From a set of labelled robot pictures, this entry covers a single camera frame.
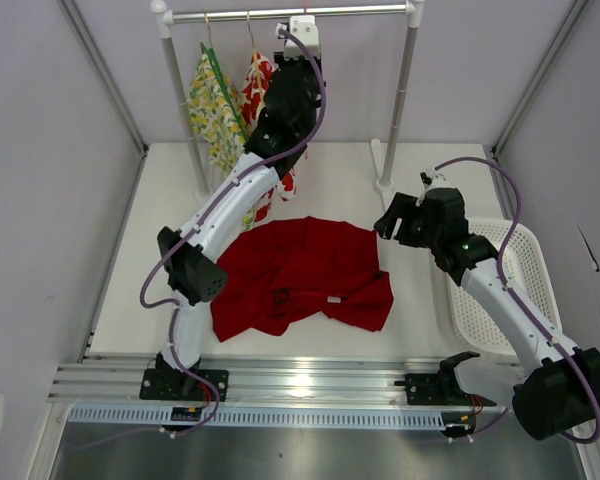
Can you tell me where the red floral print garment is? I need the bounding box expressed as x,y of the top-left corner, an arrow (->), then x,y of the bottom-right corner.
239,49 -> 297,230

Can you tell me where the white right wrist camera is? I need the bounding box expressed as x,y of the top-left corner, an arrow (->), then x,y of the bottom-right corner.
420,167 -> 451,191

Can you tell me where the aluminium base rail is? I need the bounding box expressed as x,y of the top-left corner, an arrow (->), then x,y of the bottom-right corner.
47,357 -> 594,412

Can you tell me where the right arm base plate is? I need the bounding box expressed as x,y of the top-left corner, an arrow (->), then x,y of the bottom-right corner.
393,373 -> 495,407

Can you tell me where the white perforated basket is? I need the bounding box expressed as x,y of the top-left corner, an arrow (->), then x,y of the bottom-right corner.
444,217 -> 564,357

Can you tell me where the white clothes rack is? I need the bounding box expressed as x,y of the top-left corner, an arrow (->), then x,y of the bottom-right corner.
148,0 -> 427,250

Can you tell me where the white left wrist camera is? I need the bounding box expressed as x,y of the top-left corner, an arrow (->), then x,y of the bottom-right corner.
274,15 -> 321,60

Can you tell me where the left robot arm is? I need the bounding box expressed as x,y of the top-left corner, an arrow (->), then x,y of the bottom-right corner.
140,53 -> 326,400

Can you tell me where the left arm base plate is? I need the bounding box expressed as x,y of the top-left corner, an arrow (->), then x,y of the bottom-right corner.
139,368 -> 229,402

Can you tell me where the perforated cable tray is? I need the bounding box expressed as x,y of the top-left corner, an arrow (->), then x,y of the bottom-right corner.
67,403 -> 445,431

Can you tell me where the lemon print garment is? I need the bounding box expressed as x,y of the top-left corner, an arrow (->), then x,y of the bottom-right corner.
187,52 -> 246,177

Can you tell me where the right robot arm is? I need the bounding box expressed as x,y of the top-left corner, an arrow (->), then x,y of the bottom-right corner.
374,187 -> 600,444

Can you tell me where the green hanger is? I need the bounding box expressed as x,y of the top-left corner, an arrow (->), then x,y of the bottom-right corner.
200,12 -> 248,145

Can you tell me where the red skirt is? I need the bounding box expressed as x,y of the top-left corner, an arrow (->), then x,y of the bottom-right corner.
211,217 -> 394,342

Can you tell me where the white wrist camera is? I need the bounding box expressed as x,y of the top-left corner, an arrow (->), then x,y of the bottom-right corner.
274,15 -> 321,60
420,167 -> 451,191

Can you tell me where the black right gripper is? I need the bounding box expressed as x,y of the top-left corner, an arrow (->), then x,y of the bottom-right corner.
374,192 -> 442,250

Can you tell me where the yellow hanger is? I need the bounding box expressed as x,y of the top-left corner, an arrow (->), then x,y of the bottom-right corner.
246,10 -> 262,88

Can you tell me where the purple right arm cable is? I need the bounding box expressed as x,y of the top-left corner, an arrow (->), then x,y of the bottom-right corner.
424,155 -> 600,445

